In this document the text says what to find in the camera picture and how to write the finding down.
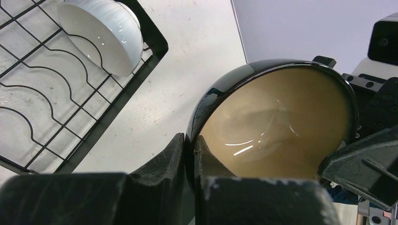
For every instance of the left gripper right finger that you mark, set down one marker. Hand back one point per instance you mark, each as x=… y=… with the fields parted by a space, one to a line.
x=224 y=199

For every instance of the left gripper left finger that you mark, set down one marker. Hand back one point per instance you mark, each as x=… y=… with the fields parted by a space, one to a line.
x=151 y=195

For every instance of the white bowl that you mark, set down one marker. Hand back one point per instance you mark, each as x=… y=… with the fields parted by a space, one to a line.
x=106 y=31

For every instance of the dark bowl beige inside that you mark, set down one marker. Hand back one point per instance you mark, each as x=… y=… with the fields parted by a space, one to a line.
x=273 y=119

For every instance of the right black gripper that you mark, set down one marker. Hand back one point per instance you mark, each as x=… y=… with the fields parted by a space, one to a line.
x=363 y=112

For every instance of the black wire dish rack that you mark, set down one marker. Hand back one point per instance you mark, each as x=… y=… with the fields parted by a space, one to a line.
x=55 y=103

